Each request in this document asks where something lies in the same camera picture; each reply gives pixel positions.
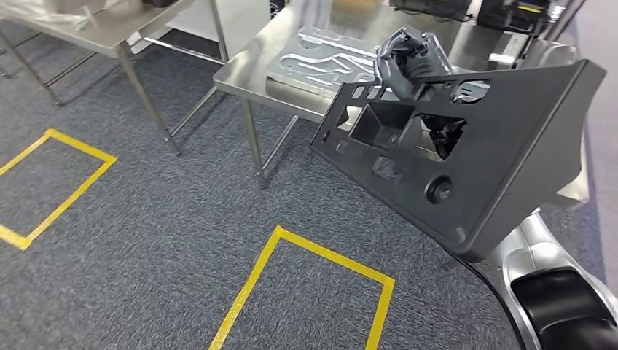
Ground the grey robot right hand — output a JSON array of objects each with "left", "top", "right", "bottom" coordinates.
[{"left": 374, "top": 26, "right": 455, "bottom": 101}]

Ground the black plastic panel part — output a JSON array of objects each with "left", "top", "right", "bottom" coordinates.
[{"left": 310, "top": 58, "right": 608, "bottom": 263}]

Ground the stainless steel workbench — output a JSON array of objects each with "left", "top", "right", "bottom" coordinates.
[{"left": 212, "top": 0, "right": 595, "bottom": 211}]

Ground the stamped grey metal plate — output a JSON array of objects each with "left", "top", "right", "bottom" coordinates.
[{"left": 265, "top": 25, "right": 387, "bottom": 101}]

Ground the black device with yellow label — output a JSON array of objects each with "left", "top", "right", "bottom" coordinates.
[{"left": 475, "top": 0, "right": 556, "bottom": 35}]

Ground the white cabinet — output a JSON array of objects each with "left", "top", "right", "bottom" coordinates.
[{"left": 129, "top": 0, "right": 273, "bottom": 55}]

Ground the stainless steel table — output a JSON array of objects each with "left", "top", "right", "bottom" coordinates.
[{"left": 0, "top": 0, "right": 230, "bottom": 158}]

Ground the clear plastic bag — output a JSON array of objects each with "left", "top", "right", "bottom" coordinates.
[{"left": 0, "top": 0, "right": 98, "bottom": 26}]

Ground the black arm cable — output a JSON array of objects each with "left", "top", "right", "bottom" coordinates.
[{"left": 446, "top": 257, "right": 528, "bottom": 350}]

